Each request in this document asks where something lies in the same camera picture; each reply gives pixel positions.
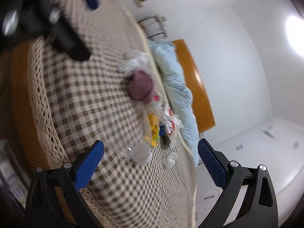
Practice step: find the black metal side rack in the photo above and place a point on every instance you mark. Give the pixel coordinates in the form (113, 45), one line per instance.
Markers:
(153, 28)

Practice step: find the yellow snack packet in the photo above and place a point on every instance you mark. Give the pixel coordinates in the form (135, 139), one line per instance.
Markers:
(151, 127)

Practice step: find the red blue snack wrapper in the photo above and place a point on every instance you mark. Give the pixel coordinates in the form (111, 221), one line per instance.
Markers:
(162, 129)

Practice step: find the clear plastic water bottle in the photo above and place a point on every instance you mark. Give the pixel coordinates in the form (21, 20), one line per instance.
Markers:
(139, 152)

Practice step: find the lined trash bin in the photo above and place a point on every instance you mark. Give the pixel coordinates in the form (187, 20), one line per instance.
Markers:
(13, 174)

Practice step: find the white built-in wardrobe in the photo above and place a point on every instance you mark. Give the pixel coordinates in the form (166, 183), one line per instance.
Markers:
(277, 144)

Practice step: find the light blue duvet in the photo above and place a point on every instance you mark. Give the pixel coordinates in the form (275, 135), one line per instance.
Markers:
(179, 95)

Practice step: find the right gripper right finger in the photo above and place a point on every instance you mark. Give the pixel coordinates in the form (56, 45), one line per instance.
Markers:
(259, 206)

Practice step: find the white plastic bottle cap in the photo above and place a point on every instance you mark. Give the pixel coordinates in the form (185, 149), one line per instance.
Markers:
(169, 160)

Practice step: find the brown checkered bedspread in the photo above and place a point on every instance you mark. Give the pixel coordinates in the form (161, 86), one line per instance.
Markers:
(75, 104)

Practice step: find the clear disposable plastic glove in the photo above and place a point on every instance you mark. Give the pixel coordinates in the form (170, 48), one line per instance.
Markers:
(133, 61)

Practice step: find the purple towel cloth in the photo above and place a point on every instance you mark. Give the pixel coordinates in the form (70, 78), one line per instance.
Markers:
(140, 86)

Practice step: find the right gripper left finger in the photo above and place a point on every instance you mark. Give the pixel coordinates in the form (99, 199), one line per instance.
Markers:
(42, 205)

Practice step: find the red white snack wrapper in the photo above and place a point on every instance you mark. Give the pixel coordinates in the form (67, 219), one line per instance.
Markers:
(172, 122)

